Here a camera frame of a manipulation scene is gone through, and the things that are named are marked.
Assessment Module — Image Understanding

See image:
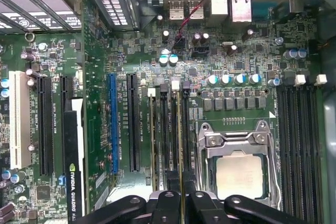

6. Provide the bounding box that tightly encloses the metal socket locking lever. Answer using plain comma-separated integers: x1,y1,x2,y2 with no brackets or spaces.
267,129,284,208
195,123,206,192

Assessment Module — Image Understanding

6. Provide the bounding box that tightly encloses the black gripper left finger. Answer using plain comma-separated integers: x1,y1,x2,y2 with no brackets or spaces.
76,170,183,224

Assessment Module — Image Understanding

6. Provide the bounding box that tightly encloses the silver CPU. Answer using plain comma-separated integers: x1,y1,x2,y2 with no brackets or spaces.
216,152,265,200

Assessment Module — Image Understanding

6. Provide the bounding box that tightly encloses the green motherboard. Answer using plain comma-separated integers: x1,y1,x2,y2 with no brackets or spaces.
0,0,328,224

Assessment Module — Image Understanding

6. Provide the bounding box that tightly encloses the CPU socket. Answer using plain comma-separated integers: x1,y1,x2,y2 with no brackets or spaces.
195,119,284,210

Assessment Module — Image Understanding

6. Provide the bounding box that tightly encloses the red black twisted wire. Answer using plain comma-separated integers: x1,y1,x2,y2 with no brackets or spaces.
176,0,275,41

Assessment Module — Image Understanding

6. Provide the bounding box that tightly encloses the black open PC case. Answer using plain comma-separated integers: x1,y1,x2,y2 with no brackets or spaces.
0,0,336,224

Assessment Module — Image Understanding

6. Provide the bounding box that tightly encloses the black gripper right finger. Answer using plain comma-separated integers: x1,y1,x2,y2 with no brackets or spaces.
183,170,302,224

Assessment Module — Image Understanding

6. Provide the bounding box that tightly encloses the silver port block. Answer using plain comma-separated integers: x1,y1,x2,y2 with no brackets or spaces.
209,0,229,17

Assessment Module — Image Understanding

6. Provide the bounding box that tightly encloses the black Nvidia graphics card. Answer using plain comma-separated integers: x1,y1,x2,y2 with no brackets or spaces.
62,97,87,224

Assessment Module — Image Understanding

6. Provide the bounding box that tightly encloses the silver ethernet port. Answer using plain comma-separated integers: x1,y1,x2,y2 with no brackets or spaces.
229,0,253,23

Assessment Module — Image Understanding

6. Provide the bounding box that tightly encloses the silver display port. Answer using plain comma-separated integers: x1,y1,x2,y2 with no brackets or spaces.
187,0,206,20
167,0,187,22

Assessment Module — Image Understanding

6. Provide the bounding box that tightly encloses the RAM slot with white clips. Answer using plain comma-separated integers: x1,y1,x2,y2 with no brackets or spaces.
308,73,328,224
287,73,307,224
146,87,160,193
170,79,184,173

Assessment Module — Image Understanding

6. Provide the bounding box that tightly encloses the black expansion slot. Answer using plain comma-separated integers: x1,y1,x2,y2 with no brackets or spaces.
36,76,54,177
126,72,142,173

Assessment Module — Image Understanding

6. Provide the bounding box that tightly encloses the white expansion slot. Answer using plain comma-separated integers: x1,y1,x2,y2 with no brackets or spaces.
8,70,33,170

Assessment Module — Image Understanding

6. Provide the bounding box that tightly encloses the RAM stick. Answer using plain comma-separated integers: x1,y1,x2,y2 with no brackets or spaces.
149,93,158,191
176,89,185,224

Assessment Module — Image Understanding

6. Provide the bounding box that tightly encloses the metal CPU socket cover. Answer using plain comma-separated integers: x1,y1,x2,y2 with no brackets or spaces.
198,120,284,209

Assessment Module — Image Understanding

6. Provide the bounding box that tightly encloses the blue expansion slot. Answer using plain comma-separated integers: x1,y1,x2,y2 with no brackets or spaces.
107,72,120,174

